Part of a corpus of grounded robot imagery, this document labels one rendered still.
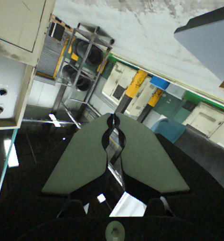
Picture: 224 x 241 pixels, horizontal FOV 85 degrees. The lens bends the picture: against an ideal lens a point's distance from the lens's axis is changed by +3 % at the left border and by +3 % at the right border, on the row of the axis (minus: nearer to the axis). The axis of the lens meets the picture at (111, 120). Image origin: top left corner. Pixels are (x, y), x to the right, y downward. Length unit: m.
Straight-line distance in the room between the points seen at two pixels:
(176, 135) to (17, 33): 0.65
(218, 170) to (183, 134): 0.08
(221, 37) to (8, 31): 0.65
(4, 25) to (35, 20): 0.11
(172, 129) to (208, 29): 0.19
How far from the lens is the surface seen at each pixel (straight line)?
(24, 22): 0.68
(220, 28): 0.32
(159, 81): 5.11
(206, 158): 0.29
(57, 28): 6.41
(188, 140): 0.28
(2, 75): 0.77
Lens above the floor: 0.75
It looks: 19 degrees up
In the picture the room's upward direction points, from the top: 150 degrees counter-clockwise
